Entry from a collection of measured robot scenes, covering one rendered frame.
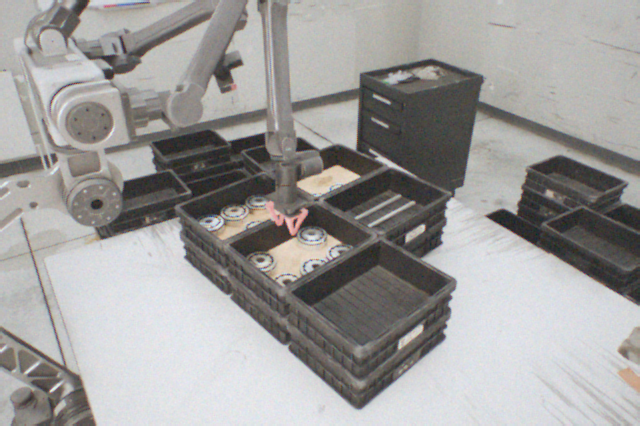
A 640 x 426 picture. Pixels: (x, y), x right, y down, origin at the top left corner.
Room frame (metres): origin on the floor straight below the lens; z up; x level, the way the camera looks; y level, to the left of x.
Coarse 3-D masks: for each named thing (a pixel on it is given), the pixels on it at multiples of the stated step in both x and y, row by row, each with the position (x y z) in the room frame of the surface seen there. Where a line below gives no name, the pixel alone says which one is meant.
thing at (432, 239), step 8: (440, 224) 1.59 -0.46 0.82; (432, 232) 1.56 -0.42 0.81; (440, 232) 1.61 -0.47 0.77; (416, 240) 1.49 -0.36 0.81; (424, 240) 1.55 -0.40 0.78; (432, 240) 1.57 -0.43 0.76; (440, 240) 1.62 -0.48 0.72; (408, 248) 1.47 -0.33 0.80; (416, 248) 1.52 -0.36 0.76; (424, 248) 1.55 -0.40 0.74; (432, 248) 1.58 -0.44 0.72; (416, 256) 1.51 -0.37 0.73
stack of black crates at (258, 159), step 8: (296, 136) 2.89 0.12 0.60; (296, 144) 2.87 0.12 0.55; (304, 144) 2.83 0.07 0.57; (312, 144) 2.78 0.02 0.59; (248, 152) 2.69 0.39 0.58; (256, 152) 2.72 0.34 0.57; (264, 152) 2.75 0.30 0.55; (248, 160) 2.59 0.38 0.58; (256, 160) 2.72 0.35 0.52; (264, 160) 2.75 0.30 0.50; (272, 160) 2.77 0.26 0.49; (248, 168) 2.62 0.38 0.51; (256, 168) 2.52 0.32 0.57; (264, 168) 2.67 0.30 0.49
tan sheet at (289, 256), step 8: (328, 240) 1.47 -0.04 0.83; (336, 240) 1.47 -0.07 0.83; (280, 248) 1.42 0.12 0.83; (288, 248) 1.42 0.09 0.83; (296, 248) 1.42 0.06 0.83; (320, 248) 1.42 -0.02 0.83; (280, 256) 1.38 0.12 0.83; (288, 256) 1.38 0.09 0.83; (296, 256) 1.38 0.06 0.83; (304, 256) 1.38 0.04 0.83; (312, 256) 1.38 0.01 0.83; (320, 256) 1.38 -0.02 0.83; (280, 264) 1.33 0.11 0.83; (288, 264) 1.33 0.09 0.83; (296, 264) 1.33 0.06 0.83; (280, 272) 1.29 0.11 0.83; (296, 272) 1.29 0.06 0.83
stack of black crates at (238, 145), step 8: (248, 136) 3.13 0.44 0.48; (256, 136) 3.16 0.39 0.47; (264, 136) 3.19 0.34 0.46; (232, 144) 3.07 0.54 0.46; (240, 144) 3.10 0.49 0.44; (248, 144) 3.13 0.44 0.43; (256, 144) 3.16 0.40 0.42; (264, 144) 3.19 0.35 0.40; (232, 152) 3.06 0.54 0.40; (240, 152) 3.09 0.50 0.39; (232, 160) 2.78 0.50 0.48; (240, 160) 2.79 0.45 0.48; (232, 168) 2.82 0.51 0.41; (240, 168) 2.79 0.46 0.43
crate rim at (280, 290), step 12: (312, 204) 1.55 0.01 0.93; (324, 204) 1.54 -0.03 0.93; (360, 228) 1.40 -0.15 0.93; (228, 252) 1.28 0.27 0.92; (348, 252) 1.26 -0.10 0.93; (240, 264) 1.23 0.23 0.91; (252, 264) 1.20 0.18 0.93; (324, 264) 1.21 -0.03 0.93; (264, 276) 1.15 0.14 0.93; (300, 276) 1.15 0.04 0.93; (276, 288) 1.10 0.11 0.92; (288, 288) 1.10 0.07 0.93
